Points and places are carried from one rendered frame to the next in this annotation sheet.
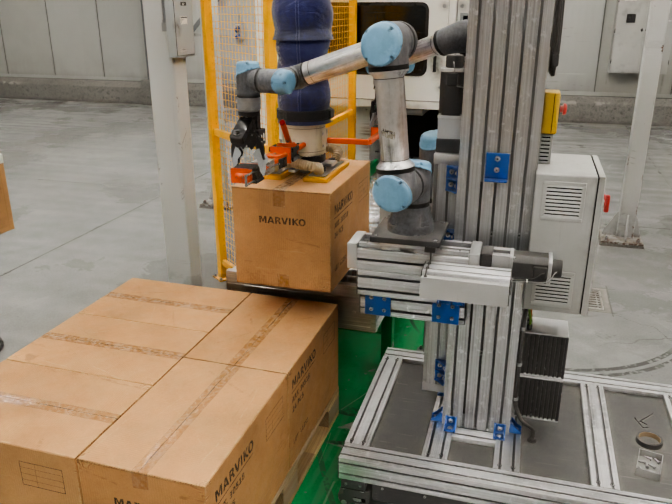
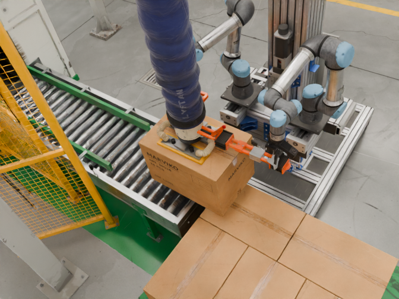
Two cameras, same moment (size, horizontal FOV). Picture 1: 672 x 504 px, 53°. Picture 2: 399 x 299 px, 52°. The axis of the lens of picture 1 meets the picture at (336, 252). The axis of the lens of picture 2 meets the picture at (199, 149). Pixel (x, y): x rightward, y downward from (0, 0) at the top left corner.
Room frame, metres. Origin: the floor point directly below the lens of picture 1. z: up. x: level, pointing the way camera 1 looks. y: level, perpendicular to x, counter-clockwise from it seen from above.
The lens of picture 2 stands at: (1.93, 1.62, 2.98)
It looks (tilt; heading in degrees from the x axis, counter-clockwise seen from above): 50 degrees down; 298
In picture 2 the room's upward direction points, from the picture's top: 11 degrees counter-clockwise
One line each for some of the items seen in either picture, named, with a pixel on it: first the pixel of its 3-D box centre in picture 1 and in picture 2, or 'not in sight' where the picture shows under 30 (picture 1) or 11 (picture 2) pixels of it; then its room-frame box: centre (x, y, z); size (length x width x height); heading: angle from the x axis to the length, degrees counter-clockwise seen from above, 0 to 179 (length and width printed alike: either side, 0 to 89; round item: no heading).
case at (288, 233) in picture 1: (306, 218); (198, 158); (2.72, 0.12, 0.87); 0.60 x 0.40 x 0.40; 163
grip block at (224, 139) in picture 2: (284, 152); (224, 139); (2.50, 0.20, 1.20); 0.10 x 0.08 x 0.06; 74
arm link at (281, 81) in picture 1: (278, 81); (287, 109); (2.15, 0.18, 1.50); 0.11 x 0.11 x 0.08; 64
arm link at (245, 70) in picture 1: (248, 79); (278, 122); (2.18, 0.28, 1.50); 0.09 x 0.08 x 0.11; 64
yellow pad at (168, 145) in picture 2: (284, 164); (182, 146); (2.76, 0.22, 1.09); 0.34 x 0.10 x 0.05; 164
